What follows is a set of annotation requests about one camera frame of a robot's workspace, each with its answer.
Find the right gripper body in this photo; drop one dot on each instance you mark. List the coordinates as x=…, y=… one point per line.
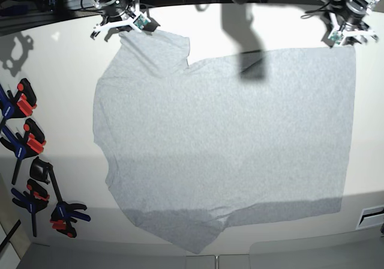
x=116, y=11

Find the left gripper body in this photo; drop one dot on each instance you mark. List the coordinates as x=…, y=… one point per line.
x=351, y=16

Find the grey T-shirt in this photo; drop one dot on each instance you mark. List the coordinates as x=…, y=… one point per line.
x=193, y=149

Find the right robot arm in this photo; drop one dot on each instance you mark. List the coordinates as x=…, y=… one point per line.
x=118, y=14

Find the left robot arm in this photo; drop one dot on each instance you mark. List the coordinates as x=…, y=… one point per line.
x=368, y=4

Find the top blue red bar clamp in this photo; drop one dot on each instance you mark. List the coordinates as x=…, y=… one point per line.
x=20, y=105

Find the blue red bar clamp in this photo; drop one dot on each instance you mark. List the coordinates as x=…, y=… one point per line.
x=20, y=105
x=31, y=144

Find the white label holder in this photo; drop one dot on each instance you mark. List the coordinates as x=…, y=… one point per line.
x=370, y=217

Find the lower left blue bar clamp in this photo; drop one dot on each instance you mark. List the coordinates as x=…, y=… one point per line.
x=34, y=201

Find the long black bar clamp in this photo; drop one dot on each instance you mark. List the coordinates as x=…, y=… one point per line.
x=64, y=214

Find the black strip on wood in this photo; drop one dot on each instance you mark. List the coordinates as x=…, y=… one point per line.
x=8, y=237

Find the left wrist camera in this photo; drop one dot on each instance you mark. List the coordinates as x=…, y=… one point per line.
x=334, y=38

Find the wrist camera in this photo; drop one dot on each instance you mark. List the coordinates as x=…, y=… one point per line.
x=140, y=22
x=334, y=38

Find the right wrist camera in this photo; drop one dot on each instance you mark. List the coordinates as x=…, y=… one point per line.
x=140, y=22

